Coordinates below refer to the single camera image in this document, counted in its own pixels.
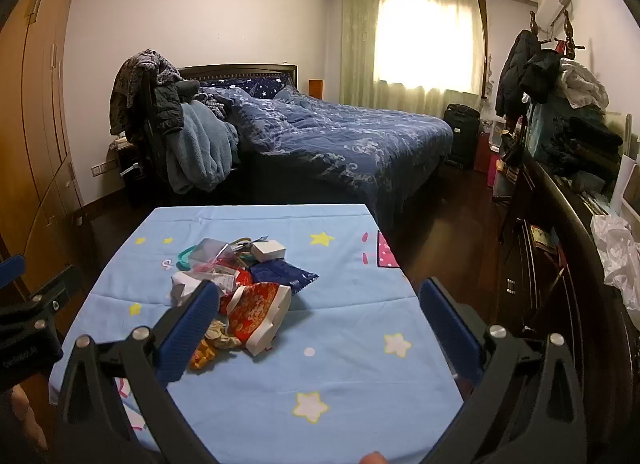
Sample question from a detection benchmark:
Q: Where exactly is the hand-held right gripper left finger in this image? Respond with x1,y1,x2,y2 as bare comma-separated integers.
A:
52,280,221,464

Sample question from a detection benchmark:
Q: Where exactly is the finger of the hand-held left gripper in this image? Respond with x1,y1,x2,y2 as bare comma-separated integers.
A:
0,265,83,327
0,254,27,290

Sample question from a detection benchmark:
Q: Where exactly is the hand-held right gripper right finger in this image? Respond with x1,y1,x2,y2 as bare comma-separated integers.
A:
417,276,588,464

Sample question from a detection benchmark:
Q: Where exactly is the orange snack wrapper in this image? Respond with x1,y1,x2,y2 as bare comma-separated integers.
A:
189,336,218,371

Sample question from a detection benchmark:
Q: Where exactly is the beige paper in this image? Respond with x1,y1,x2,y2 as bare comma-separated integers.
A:
205,319,242,351

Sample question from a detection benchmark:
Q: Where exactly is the white paper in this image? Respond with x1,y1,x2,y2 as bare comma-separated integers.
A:
170,271,206,307

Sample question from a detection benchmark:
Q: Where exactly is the red patterned box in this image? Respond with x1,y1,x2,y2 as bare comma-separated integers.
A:
226,281,292,357

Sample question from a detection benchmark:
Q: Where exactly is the green ribbon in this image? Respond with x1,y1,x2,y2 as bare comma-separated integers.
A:
177,244,201,270

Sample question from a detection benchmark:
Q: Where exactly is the clear plastic bag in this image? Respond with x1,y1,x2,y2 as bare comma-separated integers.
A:
189,238,236,272

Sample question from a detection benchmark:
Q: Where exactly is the dark blue wrapper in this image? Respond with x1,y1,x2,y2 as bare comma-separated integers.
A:
249,260,320,295

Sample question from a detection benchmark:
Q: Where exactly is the small white box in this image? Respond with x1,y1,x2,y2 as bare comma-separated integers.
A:
250,240,287,263

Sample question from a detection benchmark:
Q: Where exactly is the person's left hand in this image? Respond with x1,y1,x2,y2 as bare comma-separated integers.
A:
10,386,48,450

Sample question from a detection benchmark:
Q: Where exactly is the blue star-print tablecloth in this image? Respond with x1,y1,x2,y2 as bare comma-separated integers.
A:
50,203,478,464

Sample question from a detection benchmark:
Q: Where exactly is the dark wooden dresser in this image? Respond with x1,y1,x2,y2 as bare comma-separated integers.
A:
492,149,640,464

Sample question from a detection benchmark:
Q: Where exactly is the dark nightstand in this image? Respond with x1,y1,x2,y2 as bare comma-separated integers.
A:
120,144,151,197

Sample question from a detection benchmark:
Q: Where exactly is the pink bin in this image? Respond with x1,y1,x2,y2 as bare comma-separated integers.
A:
487,151,505,187

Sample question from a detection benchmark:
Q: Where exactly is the wooden wardrobe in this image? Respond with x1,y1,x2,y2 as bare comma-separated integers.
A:
0,0,96,305

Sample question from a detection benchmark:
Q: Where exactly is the light blue fleece blanket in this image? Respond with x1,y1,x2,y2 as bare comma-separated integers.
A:
165,101,241,195

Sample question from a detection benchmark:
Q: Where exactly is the white plastic bag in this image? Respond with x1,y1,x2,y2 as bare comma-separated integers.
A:
590,214,640,330

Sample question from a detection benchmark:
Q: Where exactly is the black suitcase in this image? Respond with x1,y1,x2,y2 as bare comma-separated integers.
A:
444,103,481,169

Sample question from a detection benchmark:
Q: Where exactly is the white basket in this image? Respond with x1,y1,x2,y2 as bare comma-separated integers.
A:
482,116,507,155

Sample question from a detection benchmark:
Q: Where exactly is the dark puffer jacket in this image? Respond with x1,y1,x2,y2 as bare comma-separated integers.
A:
150,79,203,137

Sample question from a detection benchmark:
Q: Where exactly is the blue patterned duvet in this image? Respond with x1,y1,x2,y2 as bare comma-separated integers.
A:
200,86,455,217

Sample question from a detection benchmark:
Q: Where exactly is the white board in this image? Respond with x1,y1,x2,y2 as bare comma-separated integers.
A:
610,154,640,225

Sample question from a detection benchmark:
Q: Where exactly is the pile of dark clothes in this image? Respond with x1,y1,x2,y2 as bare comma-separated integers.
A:
550,116,623,180

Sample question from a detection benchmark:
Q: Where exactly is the grey patterned garment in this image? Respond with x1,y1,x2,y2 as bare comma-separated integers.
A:
109,49,183,137

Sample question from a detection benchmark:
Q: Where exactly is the blue star-print pillow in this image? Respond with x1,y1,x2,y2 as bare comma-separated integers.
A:
200,75,293,100

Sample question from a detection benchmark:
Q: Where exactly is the dark wooden headboard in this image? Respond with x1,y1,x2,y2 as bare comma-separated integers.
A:
177,64,299,95

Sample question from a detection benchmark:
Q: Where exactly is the black coat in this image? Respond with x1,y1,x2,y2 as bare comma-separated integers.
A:
495,29,541,117

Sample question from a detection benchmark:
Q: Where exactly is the black hooded jacket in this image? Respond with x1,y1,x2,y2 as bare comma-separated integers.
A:
520,49,563,105

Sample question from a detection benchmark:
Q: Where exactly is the white garment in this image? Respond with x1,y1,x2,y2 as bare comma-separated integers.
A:
557,58,610,110

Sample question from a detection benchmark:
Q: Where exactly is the wooden coat rack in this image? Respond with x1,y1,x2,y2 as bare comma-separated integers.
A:
530,9,586,52

